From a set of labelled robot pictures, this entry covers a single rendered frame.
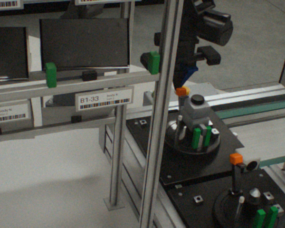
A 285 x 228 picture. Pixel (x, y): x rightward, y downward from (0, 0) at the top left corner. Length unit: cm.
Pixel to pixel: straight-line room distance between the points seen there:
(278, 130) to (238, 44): 262
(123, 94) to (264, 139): 66
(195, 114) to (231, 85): 228
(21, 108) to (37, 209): 48
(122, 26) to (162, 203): 42
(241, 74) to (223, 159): 242
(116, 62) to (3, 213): 52
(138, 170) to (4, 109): 46
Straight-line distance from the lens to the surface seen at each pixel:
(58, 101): 136
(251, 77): 346
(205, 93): 132
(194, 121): 104
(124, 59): 70
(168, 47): 66
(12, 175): 117
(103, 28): 69
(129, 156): 107
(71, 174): 116
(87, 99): 66
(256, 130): 130
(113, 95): 67
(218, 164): 107
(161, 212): 95
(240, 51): 380
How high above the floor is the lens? 165
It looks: 35 degrees down
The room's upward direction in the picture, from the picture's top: 6 degrees clockwise
